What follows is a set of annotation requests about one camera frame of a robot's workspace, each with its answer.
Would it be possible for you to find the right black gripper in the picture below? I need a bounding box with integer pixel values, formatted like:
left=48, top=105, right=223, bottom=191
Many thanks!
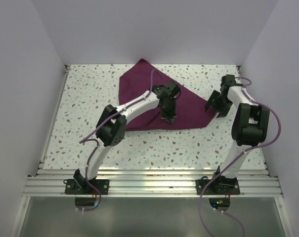
left=205, top=90, right=233, bottom=118

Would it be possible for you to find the purple cloth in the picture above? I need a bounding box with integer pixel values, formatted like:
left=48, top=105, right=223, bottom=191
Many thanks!
left=118, top=58, right=218, bottom=131

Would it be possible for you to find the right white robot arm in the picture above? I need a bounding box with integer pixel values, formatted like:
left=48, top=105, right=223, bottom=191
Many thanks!
left=201, top=75, right=270, bottom=195

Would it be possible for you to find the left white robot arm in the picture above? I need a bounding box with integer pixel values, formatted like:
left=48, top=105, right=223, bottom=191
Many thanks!
left=74, top=81, right=181, bottom=194

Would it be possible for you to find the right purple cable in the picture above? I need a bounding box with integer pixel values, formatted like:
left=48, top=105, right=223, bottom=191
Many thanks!
left=198, top=77, right=283, bottom=237

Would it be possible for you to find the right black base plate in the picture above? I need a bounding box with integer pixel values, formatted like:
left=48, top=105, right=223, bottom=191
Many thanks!
left=195, top=176, right=241, bottom=195

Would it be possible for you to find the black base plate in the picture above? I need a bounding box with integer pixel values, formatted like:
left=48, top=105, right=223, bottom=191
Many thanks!
left=195, top=176, right=241, bottom=195
left=63, top=171, right=110, bottom=195

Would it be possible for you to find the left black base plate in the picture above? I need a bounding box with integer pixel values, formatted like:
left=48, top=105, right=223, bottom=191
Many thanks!
left=63, top=171, right=110, bottom=195

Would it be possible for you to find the aluminium frame rail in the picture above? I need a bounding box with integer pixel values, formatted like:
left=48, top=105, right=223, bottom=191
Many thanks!
left=22, top=169, right=283, bottom=198

